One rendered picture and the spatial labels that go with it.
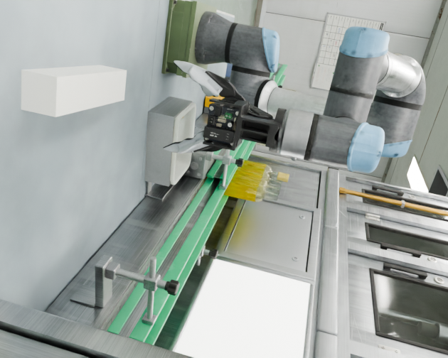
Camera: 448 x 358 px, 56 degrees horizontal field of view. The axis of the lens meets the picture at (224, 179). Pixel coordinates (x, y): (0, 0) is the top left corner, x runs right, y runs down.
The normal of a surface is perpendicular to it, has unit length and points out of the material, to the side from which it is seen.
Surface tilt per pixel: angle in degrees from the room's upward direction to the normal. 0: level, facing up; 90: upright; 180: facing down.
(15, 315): 90
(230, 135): 90
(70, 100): 0
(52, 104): 90
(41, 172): 0
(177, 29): 90
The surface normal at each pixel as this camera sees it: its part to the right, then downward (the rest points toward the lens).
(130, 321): 0.13, -0.88
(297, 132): -0.18, 0.07
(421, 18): -0.24, 0.42
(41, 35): 0.96, 0.22
